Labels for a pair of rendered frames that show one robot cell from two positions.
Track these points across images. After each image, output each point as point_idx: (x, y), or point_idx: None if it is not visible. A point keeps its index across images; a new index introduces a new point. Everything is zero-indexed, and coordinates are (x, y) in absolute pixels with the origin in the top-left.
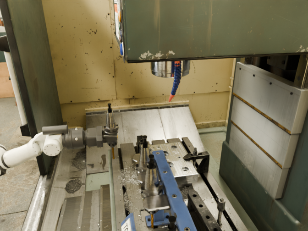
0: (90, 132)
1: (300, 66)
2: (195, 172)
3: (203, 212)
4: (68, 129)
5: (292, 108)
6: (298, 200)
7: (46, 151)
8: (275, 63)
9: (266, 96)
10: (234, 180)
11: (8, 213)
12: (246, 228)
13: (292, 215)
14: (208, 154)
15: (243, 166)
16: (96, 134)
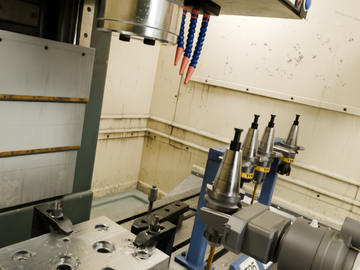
0: (274, 220)
1: (86, 21)
2: (102, 218)
3: (164, 212)
4: (337, 233)
5: (87, 72)
6: (88, 169)
7: None
8: (17, 16)
9: (38, 69)
10: None
11: None
12: (135, 208)
13: (84, 190)
14: (46, 203)
15: None
16: (264, 208)
